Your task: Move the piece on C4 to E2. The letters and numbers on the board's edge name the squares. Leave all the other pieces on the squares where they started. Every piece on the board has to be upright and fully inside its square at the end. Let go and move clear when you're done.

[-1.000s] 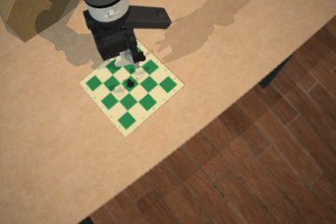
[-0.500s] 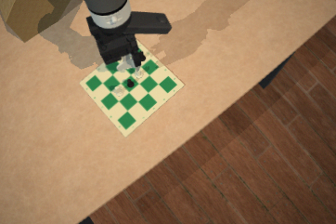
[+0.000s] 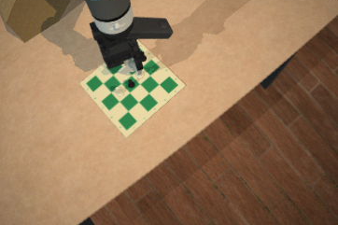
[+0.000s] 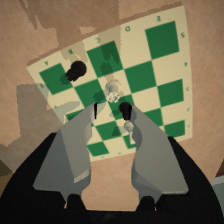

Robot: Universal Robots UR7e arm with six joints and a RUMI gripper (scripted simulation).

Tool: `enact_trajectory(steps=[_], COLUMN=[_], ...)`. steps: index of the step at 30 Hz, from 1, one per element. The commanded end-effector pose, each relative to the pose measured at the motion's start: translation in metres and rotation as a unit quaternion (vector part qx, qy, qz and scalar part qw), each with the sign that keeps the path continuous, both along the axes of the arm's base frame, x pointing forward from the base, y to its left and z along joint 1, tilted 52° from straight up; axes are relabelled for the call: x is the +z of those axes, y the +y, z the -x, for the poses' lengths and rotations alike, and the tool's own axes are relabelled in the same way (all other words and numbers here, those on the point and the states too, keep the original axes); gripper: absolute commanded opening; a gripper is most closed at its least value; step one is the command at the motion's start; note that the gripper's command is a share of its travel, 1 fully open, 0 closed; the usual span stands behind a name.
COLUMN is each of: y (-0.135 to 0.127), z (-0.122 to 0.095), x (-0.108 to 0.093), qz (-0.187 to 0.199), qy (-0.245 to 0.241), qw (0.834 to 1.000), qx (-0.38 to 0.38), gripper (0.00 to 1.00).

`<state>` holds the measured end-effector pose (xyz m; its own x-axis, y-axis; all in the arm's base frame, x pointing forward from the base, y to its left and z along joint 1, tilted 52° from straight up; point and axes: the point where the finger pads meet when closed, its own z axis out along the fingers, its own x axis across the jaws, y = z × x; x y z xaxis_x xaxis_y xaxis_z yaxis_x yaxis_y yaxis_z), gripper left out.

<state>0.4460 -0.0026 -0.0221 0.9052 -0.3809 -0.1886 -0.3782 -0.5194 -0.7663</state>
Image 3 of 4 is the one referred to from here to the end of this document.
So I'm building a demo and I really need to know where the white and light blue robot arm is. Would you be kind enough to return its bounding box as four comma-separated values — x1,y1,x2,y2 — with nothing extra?
85,0,173,39

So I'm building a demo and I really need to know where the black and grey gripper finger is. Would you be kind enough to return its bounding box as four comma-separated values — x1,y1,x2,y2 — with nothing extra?
119,51,144,76

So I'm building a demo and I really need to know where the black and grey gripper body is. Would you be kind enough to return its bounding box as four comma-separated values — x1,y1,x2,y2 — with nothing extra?
90,19,141,69

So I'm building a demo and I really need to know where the green and white chessboard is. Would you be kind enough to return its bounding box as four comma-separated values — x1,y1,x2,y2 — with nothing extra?
79,40,186,137

